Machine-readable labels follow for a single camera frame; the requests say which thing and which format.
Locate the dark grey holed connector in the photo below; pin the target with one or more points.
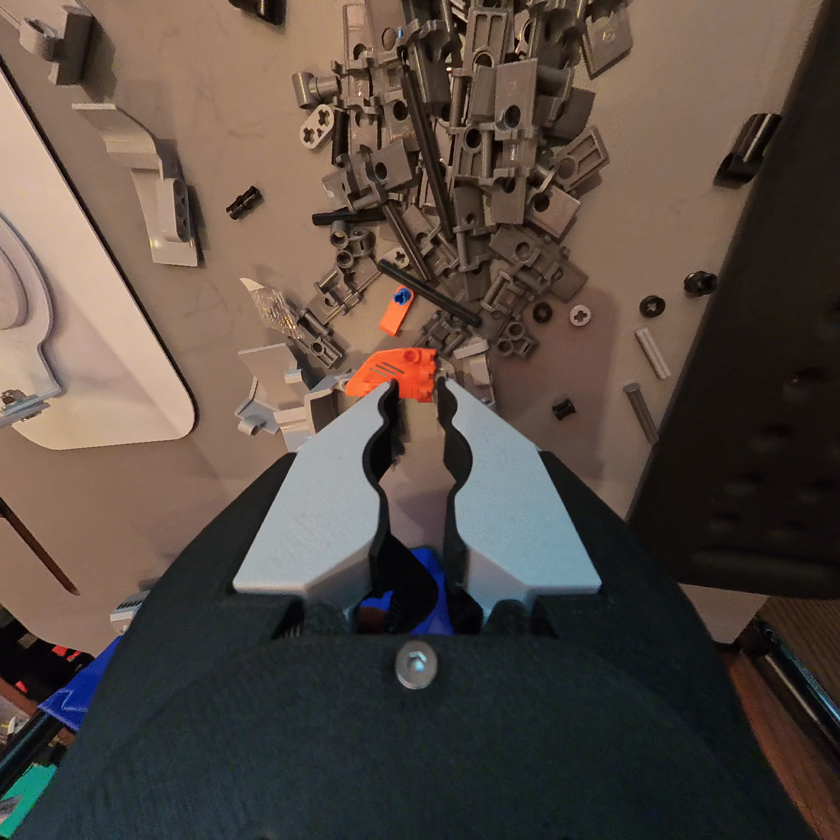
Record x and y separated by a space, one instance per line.
321 341

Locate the pile of grey clip plates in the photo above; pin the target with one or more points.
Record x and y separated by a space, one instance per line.
499 164

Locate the small black pin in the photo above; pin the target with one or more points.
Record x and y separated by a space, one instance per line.
244 200

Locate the pale curved panel with pins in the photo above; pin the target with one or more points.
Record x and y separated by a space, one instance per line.
65 46

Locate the black dimpled foam pad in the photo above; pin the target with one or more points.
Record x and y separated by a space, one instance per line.
754 394

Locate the grey plate with clips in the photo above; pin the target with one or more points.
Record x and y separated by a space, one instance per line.
338 289

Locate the black round connector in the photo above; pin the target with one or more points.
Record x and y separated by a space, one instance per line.
262 6

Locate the black square connector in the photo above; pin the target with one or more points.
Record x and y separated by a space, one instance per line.
564 408
748 148

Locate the pale grey angled panel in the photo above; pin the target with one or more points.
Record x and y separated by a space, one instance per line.
157 197

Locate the orange panel piece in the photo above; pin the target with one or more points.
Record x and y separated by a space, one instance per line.
394 374

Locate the black long axle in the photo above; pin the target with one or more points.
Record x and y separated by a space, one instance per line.
426 144
430 292

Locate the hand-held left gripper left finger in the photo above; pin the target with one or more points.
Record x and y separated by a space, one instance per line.
315 518

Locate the pale grey holed connector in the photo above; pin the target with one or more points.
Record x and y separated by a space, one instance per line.
476 367

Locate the grey axle rod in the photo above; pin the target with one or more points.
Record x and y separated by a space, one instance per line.
641 412

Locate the white rounded tray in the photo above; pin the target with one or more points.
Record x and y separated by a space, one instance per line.
98 328

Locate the pale blue book stand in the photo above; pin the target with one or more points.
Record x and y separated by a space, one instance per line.
29 328

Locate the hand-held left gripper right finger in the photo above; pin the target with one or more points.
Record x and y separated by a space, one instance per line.
518 518

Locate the pale grey short rod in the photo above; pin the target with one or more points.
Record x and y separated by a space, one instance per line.
653 353

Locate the black chair post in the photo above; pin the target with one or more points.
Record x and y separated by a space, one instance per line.
787 676

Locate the clear plastic bit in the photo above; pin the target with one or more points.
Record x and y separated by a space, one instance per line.
269 305

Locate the blue plastic bin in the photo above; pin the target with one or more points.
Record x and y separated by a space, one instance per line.
433 590

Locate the black long pin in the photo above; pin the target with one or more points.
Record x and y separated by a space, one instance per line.
348 216

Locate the short black pin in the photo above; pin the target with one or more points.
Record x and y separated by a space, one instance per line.
652 306
699 282

